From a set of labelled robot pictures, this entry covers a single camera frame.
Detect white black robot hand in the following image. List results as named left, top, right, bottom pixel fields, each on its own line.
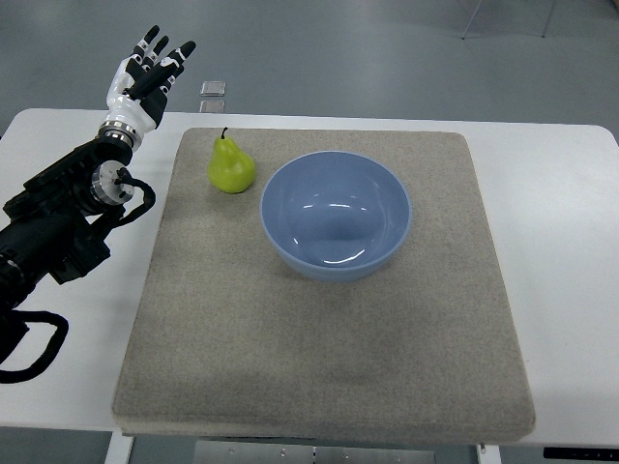
left=99, top=25, right=196, bottom=151

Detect green pear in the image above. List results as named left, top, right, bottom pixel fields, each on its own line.
left=207, top=127, right=256, bottom=193

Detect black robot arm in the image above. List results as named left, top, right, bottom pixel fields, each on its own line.
left=1, top=138, right=133, bottom=310

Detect blue bowl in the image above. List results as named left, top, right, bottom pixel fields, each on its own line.
left=259, top=151, right=414, bottom=282

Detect lower floor socket plate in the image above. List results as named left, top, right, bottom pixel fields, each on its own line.
left=199, top=99, right=225, bottom=113

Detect floor socket plate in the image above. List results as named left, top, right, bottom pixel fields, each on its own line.
left=199, top=99, right=225, bottom=113
left=200, top=80, right=226, bottom=97

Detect upper floor socket plate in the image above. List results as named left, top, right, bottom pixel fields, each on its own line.
left=200, top=80, right=226, bottom=97

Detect grey felt mat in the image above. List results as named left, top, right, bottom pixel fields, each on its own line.
left=111, top=129, right=536, bottom=445

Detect metal chair legs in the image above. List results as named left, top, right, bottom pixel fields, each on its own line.
left=460, top=0, right=558, bottom=41

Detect black table control panel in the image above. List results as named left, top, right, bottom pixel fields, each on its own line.
left=543, top=447, right=619, bottom=462

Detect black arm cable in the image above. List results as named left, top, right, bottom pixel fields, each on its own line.
left=0, top=167, right=158, bottom=385

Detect metal table frame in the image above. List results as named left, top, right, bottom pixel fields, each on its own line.
left=104, top=431, right=503, bottom=463

